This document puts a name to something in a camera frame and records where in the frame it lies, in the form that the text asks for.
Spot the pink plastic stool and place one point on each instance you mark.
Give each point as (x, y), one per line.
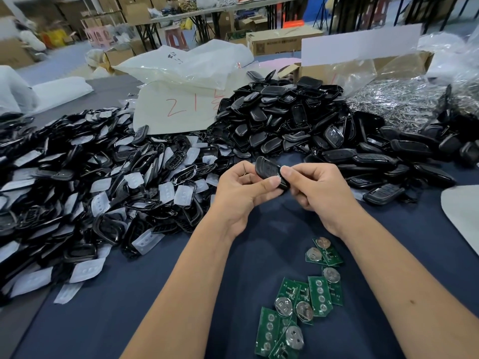
(96, 36)
(176, 38)

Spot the pile of assembled black remotes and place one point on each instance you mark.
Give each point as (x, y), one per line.
(393, 160)

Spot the large translucent plastic bag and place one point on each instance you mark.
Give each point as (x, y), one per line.
(194, 63)

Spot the white crumpled plastic bag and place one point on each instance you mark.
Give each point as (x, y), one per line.
(452, 56)

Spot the white paper with red writing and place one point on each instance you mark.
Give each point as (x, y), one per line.
(168, 104)

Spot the folding table with black legs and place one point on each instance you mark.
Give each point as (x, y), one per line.
(209, 14)

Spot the white board sheet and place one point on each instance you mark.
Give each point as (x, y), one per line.
(359, 44)

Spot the white flat foam sheet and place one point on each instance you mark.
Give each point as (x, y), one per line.
(63, 91)

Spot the person's right hand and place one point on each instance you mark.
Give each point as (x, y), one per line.
(329, 198)

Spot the person's right forearm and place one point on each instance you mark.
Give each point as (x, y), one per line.
(404, 295)

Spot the person's left hand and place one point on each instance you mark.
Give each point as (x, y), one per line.
(235, 198)

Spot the person's left thumb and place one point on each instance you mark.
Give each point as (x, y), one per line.
(264, 186)

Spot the pile of black fob shells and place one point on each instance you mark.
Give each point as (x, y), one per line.
(277, 115)

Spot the white foam bag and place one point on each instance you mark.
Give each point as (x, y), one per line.
(11, 89)

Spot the stack of cardboard boxes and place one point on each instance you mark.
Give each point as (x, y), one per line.
(112, 9)

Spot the person's right thumb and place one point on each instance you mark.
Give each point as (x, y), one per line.
(295, 174)

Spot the printed cardboard box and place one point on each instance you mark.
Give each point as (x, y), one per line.
(280, 42)

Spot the brown cardboard box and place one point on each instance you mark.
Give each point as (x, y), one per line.
(15, 54)

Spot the person's left forearm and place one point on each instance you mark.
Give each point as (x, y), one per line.
(187, 291)

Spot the black car key fob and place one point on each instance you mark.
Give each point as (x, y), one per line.
(267, 170)

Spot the pile of frames with white pads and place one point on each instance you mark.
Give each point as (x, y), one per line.
(93, 190)

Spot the yellow bag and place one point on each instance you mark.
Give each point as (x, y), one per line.
(57, 38)

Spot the pile of silver key rings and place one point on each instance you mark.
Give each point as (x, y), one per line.
(404, 97)

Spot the small open cardboard box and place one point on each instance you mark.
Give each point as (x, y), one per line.
(118, 57)

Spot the pile of green circuit boards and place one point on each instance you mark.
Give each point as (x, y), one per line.
(299, 299)

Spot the white curved sheet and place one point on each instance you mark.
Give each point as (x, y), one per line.
(464, 216)

